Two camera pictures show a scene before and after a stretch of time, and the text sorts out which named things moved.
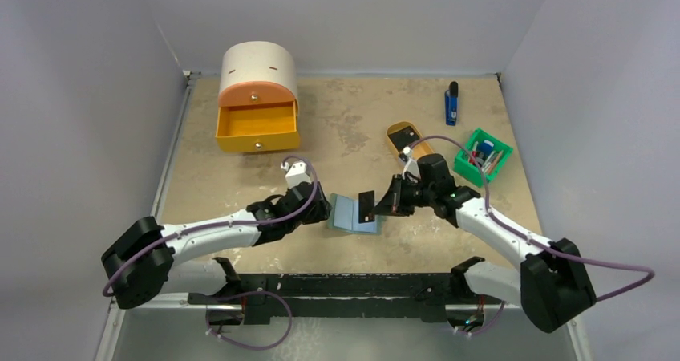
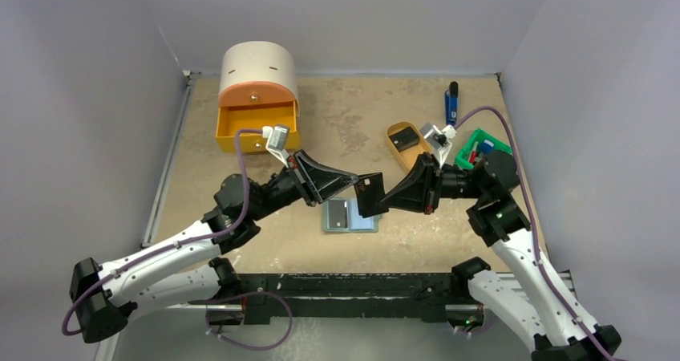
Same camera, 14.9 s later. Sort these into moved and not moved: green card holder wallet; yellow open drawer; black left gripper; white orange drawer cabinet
Moved: black left gripper
Not moved: white orange drawer cabinet; green card holder wallet; yellow open drawer
